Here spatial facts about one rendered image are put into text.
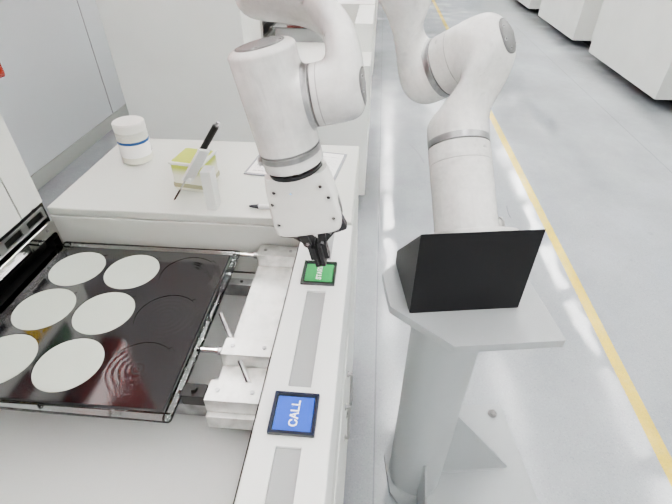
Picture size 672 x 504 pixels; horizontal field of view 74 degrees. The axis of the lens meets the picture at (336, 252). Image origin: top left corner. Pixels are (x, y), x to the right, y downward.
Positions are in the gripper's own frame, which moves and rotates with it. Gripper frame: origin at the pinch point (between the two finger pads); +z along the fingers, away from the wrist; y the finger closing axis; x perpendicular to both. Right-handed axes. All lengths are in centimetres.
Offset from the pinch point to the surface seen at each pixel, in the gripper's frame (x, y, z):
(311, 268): 1.0, -2.5, 4.0
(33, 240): 8, -57, -4
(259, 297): 1.8, -14.0, 10.3
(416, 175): 216, 17, 107
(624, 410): 44, 81, 120
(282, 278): 7.4, -10.8, 10.9
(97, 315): -6.8, -38.7, 3.1
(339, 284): -2.1, 2.3, 5.4
